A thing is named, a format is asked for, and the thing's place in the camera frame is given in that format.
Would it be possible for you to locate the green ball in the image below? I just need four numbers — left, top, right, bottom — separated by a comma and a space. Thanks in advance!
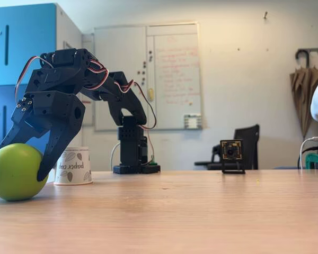
0, 143, 49, 202

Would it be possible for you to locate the paper cup with leaf print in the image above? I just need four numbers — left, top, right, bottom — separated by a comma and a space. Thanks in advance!
53, 146, 93, 186

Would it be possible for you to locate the blue locker cabinet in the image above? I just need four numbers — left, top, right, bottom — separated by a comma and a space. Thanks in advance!
0, 3, 83, 158

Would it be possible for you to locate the whiteboard eraser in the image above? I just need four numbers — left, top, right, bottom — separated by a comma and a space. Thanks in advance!
183, 114, 202, 130

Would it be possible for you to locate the small webcam on black stand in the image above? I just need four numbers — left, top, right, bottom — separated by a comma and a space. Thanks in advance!
219, 139, 246, 175

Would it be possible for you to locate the black chair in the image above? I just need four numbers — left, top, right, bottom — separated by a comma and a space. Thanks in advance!
194, 124, 261, 171

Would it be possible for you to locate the brown folded umbrella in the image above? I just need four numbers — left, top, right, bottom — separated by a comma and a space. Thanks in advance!
289, 48, 318, 140

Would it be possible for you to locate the green clamp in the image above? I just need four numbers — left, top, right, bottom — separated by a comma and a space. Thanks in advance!
304, 152, 318, 170

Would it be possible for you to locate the red white servo cable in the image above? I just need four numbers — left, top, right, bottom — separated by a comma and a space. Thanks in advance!
105, 67, 158, 131
14, 55, 55, 103

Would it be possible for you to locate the white power cable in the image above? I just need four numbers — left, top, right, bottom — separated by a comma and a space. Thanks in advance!
110, 142, 122, 170

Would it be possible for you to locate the wall whiteboard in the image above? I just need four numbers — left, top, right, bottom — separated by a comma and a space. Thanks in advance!
93, 22, 204, 132

